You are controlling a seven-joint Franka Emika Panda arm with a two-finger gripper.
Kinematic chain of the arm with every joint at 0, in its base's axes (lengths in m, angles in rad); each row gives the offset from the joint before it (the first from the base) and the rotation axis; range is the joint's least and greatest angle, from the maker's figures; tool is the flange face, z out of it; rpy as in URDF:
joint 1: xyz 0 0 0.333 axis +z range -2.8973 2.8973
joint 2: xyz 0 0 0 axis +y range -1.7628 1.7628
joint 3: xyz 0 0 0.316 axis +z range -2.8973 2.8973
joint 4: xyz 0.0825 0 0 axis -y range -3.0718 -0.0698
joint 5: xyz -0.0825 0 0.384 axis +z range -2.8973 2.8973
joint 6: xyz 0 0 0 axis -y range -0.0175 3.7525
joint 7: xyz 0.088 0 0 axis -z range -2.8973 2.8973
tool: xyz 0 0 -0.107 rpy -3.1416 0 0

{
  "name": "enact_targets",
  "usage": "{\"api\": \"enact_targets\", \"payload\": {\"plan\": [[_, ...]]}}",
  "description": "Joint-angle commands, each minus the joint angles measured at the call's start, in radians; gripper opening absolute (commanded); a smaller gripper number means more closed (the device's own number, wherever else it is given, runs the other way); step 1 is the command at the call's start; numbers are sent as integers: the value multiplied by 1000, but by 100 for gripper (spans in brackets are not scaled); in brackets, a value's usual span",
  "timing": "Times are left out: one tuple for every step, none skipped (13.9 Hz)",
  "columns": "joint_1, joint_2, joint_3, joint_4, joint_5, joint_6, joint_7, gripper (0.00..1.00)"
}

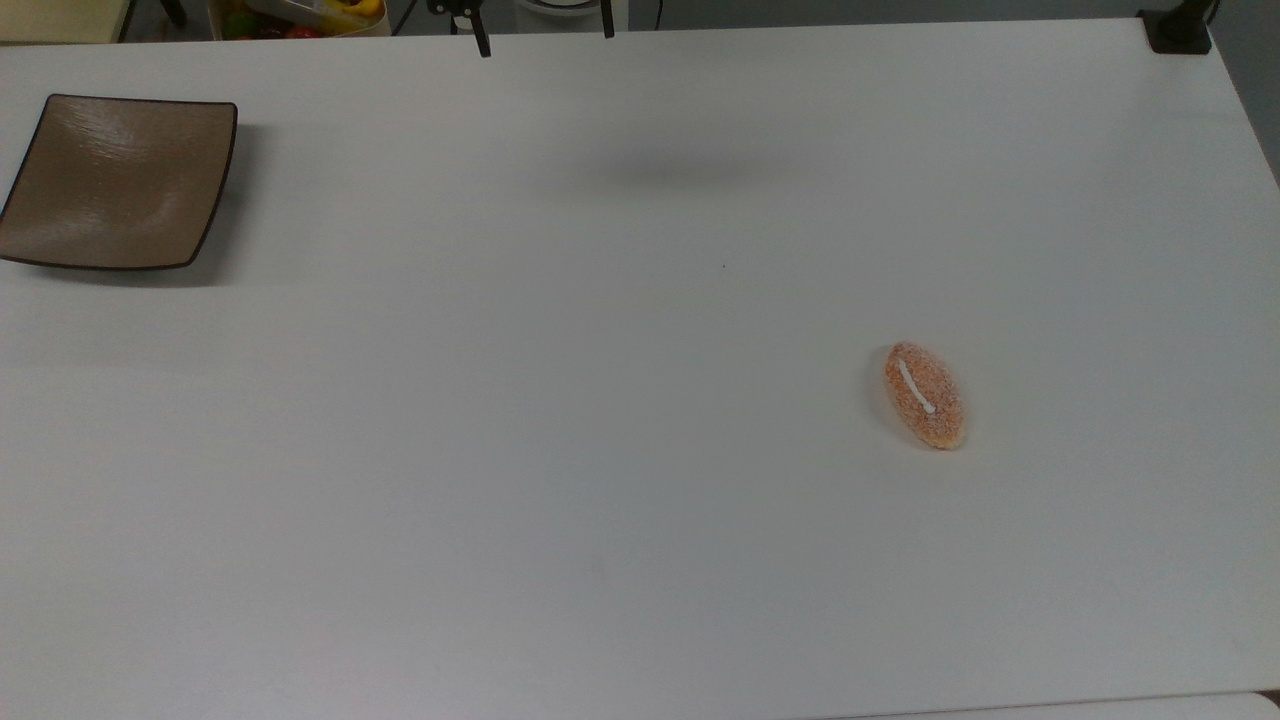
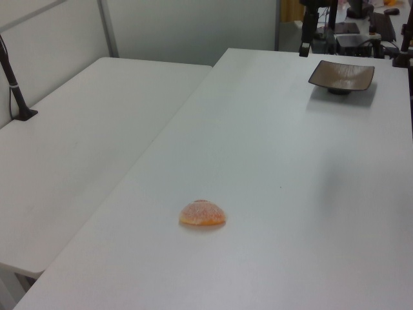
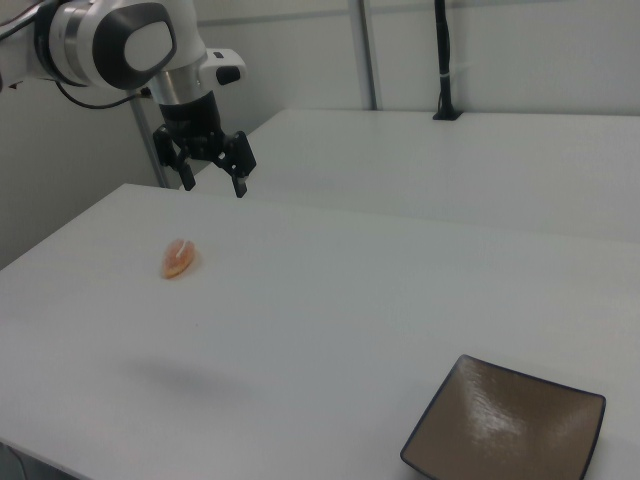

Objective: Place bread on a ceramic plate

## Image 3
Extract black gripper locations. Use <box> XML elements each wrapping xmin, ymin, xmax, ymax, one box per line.
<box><xmin>152</xmin><ymin>90</ymin><xmax>258</xmax><ymax>199</ymax></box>

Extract orange-brown bread roll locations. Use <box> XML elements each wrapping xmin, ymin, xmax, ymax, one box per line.
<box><xmin>159</xmin><ymin>238</ymin><xmax>199</xmax><ymax>280</ymax></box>

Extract square brown ceramic plate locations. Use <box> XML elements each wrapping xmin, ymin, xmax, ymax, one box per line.
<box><xmin>399</xmin><ymin>353</ymin><xmax>607</xmax><ymax>480</ymax></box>

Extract black mounting pole with base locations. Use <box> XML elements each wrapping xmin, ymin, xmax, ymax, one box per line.
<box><xmin>432</xmin><ymin>0</ymin><xmax>464</xmax><ymax>123</ymax></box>

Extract aluminium frame post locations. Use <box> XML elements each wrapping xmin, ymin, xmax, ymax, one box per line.
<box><xmin>131</xmin><ymin>95</ymin><xmax>170</xmax><ymax>189</ymax></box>

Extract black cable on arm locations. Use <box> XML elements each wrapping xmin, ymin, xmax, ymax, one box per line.
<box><xmin>53</xmin><ymin>79</ymin><xmax>152</xmax><ymax>110</ymax></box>

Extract grey metal frame post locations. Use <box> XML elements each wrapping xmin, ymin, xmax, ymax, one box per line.
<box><xmin>356</xmin><ymin>0</ymin><xmax>379</xmax><ymax>111</ymax></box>

